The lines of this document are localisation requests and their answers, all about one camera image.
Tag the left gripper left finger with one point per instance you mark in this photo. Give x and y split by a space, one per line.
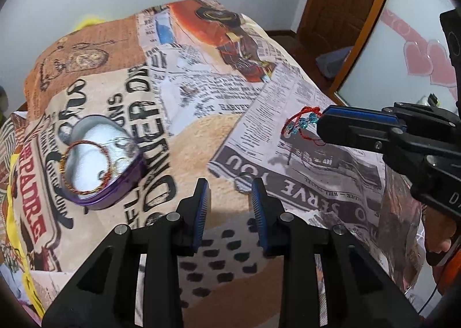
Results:
102 292

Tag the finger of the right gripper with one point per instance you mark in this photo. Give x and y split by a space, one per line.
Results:
368 133
381 111

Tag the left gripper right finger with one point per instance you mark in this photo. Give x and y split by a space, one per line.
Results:
358 291

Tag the wooden bedroom door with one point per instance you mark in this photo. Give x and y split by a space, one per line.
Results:
328 25

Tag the person right hand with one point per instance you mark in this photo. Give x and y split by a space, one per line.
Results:
439 230

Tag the white sliding wardrobe door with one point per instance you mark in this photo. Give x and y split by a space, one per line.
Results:
406 59

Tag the purple heart-shaped tin box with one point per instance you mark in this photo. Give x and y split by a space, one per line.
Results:
101 165

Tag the newspaper print bed blanket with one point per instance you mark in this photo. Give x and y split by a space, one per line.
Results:
205 93

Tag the yellow round cushion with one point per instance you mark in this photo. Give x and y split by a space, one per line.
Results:
88 22

